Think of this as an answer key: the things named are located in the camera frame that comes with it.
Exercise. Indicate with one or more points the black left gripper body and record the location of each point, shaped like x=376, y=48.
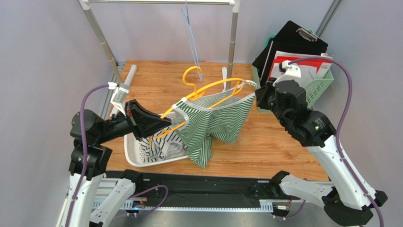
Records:
x=133, y=120

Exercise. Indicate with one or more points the yellow plastic hanger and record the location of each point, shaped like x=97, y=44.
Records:
x=241, y=88

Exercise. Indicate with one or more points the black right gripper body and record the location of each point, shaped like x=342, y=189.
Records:
x=261, y=98

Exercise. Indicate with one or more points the red white folder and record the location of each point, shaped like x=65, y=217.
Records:
x=310, y=69

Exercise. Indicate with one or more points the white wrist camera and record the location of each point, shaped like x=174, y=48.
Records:
x=120, y=91
x=288, y=72

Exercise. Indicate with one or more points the white perforated laundry basket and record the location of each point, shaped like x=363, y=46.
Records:
x=133, y=153

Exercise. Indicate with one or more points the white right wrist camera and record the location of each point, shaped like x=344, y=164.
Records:
x=288, y=72

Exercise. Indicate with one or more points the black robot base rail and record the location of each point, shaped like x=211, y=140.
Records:
x=201, y=191

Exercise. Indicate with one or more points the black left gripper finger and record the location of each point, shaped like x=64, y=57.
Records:
x=146, y=117
x=151, y=127

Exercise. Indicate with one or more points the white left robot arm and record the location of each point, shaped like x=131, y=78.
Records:
x=90, y=157

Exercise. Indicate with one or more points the green file organizer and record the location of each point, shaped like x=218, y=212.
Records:
x=316, y=88

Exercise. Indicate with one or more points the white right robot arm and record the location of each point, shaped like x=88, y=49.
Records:
x=349, y=200

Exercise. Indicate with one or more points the black white striped tank top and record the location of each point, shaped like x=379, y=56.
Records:
x=162, y=149

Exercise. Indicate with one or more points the black clipboard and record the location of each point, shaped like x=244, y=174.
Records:
x=294, y=32

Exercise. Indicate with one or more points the green white striped tank top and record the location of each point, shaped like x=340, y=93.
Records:
x=221, y=116

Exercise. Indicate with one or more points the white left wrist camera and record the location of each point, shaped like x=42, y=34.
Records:
x=120, y=91

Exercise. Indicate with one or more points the light blue wire hanger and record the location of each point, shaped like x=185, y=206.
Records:
x=189, y=31

